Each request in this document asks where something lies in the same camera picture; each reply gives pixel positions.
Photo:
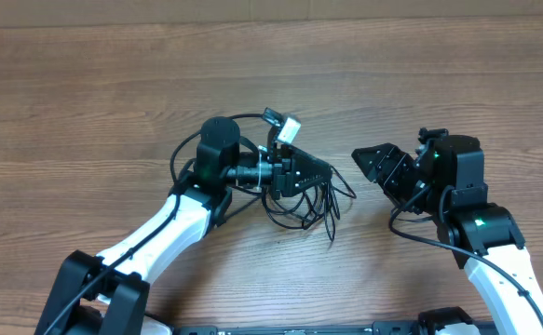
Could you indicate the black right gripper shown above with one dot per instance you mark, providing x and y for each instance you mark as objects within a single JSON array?
[{"x": 385, "y": 154}]

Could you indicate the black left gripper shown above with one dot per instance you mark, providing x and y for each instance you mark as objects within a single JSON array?
[{"x": 287, "y": 166}]

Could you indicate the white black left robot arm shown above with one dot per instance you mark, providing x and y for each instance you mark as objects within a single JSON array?
[{"x": 107, "y": 293}]

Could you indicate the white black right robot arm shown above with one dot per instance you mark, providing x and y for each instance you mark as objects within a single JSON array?
[{"x": 445, "y": 179}]

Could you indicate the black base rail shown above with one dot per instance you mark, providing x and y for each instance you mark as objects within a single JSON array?
[{"x": 376, "y": 328}]

